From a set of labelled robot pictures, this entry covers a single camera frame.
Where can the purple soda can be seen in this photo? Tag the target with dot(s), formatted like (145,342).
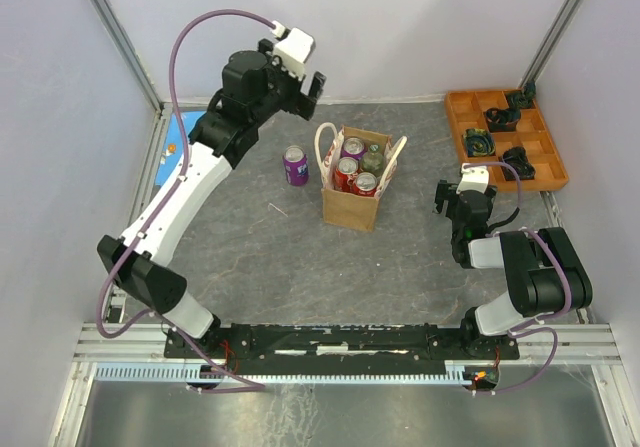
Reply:
(353,147)
(295,166)

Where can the black rolled sock upper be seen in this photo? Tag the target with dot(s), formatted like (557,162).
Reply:
(506,120)

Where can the aluminium frame post right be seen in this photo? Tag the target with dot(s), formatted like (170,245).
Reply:
(551,40)

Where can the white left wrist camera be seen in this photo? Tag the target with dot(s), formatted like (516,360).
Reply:
(293,48)

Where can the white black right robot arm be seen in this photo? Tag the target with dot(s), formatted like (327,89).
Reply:
(544,275)

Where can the aluminium frame rail front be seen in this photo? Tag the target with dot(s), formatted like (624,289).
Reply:
(578,344)

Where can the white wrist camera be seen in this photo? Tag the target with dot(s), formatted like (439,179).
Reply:
(474,177)
(293,48)

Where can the red soda can right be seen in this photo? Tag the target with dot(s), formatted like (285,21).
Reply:
(365,184)

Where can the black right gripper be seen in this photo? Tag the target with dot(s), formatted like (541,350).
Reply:
(445,192)

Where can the red soda can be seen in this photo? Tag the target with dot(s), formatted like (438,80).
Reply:
(345,173)
(365,184)

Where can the dark rolled sock top corner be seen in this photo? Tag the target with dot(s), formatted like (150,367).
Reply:
(529,90)

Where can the red soda can upper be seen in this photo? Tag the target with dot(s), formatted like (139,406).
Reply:
(345,173)

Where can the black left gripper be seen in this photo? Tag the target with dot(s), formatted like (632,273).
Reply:
(302,105)

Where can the blue cartoon print cloth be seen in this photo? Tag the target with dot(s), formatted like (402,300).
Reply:
(173,148)

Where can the blue green rolled sock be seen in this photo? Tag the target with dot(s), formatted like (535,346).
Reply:
(478,142)

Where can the orange wooden compartment tray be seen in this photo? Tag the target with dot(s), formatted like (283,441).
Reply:
(465,110)

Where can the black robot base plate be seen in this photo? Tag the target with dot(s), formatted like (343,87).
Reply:
(335,350)

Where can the aluminium frame rail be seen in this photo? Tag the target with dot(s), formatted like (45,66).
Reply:
(578,344)
(159,125)

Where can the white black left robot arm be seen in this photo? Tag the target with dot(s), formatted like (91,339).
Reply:
(256,84)

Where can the aluminium frame rail left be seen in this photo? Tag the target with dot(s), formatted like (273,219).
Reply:
(159,125)

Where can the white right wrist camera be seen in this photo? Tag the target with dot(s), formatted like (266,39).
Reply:
(474,177)

